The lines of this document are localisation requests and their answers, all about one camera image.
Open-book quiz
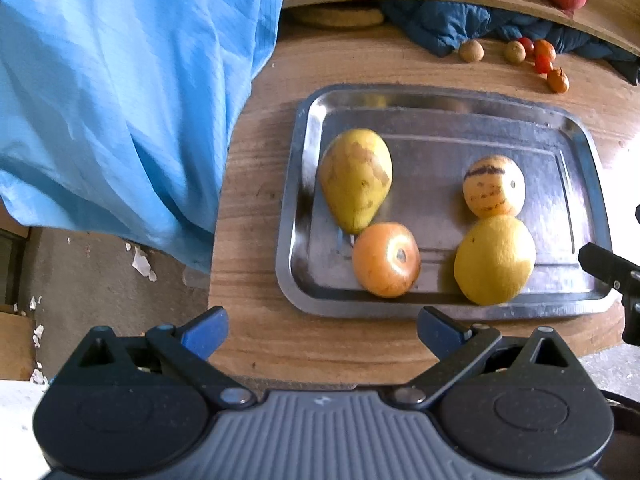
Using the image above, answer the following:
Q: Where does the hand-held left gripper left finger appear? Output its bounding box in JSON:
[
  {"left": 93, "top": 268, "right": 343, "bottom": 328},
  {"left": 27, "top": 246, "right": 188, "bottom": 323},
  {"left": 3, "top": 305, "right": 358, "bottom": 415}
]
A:
[{"left": 65, "top": 306, "right": 256, "bottom": 410}]

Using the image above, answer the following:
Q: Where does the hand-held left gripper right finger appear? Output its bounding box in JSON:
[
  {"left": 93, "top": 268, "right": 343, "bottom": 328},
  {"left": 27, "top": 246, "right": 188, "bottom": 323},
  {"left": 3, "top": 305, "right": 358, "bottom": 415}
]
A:
[{"left": 390, "top": 306, "right": 576, "bottom": 408}]

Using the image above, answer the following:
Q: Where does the orange persimmon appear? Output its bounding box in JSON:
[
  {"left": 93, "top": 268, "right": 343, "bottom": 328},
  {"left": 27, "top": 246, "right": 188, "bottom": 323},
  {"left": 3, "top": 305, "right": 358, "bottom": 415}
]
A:
[{"left": 352, "top": 222, "right": 422, "bottom": 299}]

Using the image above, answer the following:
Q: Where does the yellow round citrus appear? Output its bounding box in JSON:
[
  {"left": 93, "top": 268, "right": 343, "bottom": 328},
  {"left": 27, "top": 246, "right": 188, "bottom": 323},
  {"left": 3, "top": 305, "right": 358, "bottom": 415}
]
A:
[{"left": 453, "top": 215, "right": 537, "bottom": 307}]

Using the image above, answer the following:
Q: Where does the striped pepino melon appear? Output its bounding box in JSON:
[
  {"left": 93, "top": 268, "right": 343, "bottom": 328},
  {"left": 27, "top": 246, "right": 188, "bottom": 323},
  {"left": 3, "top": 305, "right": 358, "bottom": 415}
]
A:
[{"left": 462, "top": 156, "right": 526, "bottom": 218}]

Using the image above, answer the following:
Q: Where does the yellow green pear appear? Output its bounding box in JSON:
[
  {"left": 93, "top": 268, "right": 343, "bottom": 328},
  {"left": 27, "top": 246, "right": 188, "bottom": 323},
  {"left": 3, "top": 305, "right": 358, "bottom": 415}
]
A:
[{"left": 319, "top": 128, "right": 393, "bottom": 235}]

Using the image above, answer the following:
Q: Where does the metal tray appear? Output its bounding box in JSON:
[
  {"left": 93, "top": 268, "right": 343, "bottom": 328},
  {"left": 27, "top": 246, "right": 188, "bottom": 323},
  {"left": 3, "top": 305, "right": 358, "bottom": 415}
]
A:
[{"left": 275, "top": 83, "right": 621, "bottom": 322}]

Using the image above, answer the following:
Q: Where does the white paper scrap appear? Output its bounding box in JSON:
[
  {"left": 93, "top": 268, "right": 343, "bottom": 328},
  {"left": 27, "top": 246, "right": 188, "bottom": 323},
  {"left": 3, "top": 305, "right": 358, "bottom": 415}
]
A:
[{"left": 131, "top": 245, "right": 158, "bottom": 282}]

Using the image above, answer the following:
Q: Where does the cardboard box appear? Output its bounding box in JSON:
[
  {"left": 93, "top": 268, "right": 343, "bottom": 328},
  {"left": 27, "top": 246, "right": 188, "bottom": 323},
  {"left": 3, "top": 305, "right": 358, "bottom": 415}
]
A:
[{"left": 0, "top": 225, "right": 51, "bottom": 381}]

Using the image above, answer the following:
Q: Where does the light blue coat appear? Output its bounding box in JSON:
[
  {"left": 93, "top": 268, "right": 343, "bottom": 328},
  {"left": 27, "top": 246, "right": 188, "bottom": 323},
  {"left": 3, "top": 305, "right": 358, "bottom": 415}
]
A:
[{"left": 0, "top": 0, "right": 284, "bottom": 273}]

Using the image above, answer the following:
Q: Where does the dark blue quilted cloth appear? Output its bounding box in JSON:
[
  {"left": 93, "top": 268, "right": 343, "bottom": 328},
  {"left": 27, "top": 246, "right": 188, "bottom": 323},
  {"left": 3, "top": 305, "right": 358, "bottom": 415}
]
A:
[{"left": 380, "top": 0, "right": 640, "bottom": 86}]

